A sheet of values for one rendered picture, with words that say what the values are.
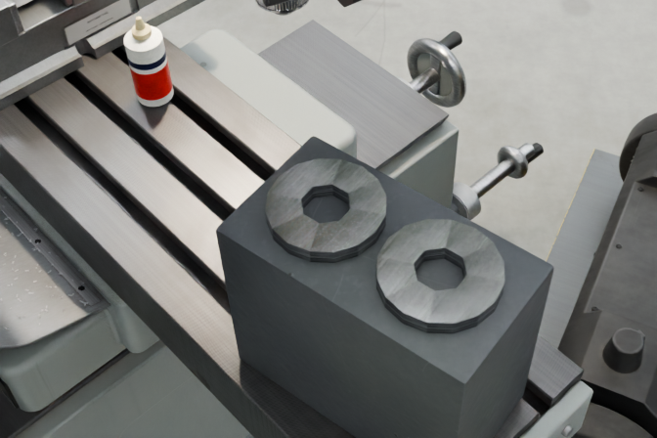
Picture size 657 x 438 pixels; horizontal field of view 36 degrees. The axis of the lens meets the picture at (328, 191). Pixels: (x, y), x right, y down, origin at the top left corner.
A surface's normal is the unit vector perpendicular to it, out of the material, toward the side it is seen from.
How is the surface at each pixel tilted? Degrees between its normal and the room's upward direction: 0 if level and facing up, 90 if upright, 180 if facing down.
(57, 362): 90
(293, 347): 90
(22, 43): 90
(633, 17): 0
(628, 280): 0
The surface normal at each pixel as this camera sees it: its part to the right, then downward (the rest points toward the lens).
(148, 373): 0.68, 0.55
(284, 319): -0.61, 0.62
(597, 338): -0.04, -0.65
